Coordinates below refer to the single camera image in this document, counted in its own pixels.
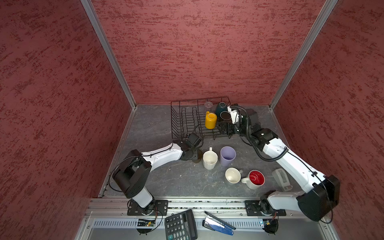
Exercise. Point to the left circuit board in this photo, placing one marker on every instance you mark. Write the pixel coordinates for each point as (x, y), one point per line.
(146, 224)

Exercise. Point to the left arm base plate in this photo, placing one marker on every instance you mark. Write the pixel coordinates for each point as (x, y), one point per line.
(155, 208)

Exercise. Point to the right circuit board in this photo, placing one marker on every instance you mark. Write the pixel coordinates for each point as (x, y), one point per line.
(270, 225)

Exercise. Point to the lilac plastic cup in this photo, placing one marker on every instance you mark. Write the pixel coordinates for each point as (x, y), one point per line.
(227, 155)

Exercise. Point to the black calculator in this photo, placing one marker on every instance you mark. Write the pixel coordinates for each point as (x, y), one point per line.
(181, 226)

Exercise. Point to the yellow mug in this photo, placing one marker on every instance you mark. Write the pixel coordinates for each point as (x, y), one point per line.
(210, 120)

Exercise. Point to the cream white mug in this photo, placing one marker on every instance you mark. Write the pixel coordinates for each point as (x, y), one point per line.
(233, 176)

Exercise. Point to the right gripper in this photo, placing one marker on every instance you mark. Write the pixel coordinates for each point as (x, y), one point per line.
(230, 131)

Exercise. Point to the white mug red inside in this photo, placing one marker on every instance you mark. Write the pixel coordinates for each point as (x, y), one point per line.
(254, 180)

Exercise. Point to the black mug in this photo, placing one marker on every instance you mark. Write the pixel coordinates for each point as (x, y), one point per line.
(226, 117)

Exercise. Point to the blue black stapler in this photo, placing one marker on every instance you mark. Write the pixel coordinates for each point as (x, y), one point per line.
(213, 223)

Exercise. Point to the clear glass cup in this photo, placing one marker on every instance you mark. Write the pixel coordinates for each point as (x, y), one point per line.
(208, 106)

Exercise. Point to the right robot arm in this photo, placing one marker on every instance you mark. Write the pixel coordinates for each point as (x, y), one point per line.
(319, 194)

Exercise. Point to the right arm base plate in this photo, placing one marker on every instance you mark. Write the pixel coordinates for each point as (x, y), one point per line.
(254, 209)

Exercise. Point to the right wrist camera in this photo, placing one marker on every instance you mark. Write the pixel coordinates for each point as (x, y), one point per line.
(235, 114)

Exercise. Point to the circuit board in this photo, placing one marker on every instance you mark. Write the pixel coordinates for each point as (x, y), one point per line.
(270, 225)
(146, 224)

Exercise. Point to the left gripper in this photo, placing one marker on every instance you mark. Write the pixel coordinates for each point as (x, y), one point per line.
(186, 158)

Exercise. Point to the dark green ceramic mug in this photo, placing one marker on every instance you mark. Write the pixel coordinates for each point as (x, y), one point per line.
(221, 107)

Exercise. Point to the white ceramic mug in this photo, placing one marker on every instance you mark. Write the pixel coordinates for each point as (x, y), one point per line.
(210, 158)

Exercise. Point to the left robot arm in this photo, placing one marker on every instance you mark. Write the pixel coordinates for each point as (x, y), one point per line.
(132, 172)

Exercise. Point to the black wire dish rack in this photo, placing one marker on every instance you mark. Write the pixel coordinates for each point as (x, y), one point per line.
(188, 116)

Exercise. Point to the olive green glass cup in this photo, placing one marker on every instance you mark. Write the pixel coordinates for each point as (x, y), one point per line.
(197, 157)

